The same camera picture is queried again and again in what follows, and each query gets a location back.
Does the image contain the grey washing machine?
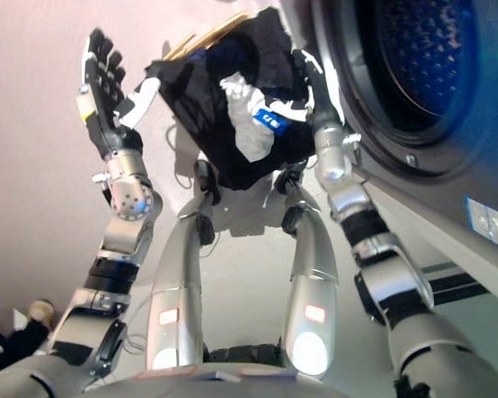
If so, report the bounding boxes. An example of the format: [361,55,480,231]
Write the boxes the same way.
[280,0,498,308]

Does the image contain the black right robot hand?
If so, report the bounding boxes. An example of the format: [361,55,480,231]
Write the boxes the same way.
[290,48,347,128]

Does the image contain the black left robot foot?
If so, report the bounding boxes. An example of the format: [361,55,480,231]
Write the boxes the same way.
[193,159,223,206]

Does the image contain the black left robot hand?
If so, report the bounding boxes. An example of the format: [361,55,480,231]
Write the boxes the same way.
[76,27,162,161]

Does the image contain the thin black floor cable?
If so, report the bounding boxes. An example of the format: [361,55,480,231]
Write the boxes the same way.
[164,123,197,188]

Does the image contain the black garment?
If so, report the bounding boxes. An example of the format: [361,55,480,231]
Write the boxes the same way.
[232,7,308,104]

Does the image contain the black fabric laundry basket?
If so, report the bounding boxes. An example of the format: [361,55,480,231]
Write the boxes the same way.
[143,6,317,192]

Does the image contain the black robot foot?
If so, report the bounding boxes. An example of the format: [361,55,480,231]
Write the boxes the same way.
[272,159,309,197]
[193,159,223,206]

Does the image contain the white garment with blue label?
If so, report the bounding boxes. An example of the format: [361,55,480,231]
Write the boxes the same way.
[218,72,316,163]

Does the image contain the black right robot foot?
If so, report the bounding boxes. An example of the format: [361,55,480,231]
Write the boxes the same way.
[272,159,309,197]

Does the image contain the dark navy garment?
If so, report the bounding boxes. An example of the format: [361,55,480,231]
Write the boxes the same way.
[190,35,262,84]

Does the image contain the black bundle beside wall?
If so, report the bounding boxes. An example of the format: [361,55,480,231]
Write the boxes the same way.
[0,318,51,368]

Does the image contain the blue white energy sticker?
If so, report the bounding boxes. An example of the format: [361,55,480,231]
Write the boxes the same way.
[463,196,498,255]

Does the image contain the beige round object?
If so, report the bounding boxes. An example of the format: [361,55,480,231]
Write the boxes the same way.
[27,298,56,329]

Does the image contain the silver left robot leg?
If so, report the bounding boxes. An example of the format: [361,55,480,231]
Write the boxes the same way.
[145,194,217,371]

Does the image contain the round washing machine door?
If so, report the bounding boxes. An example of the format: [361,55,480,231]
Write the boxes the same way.
[310,0,498,177]

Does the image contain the grey robot torso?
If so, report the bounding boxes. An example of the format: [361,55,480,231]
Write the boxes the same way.
[0,352,358,398]

